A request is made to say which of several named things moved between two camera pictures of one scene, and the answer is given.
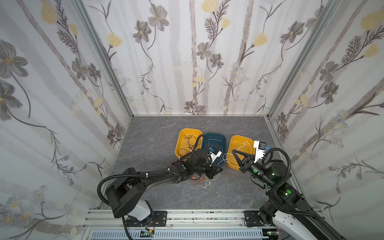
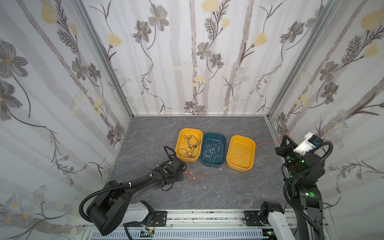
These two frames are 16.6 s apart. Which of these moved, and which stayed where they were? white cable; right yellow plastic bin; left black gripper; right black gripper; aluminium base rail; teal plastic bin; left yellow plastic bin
Moved: left black gripper; right black gripper; white cable
Stayed: aluminium base rail; left yellow plastic bin; right yellow plastic bin; teal plastic bin
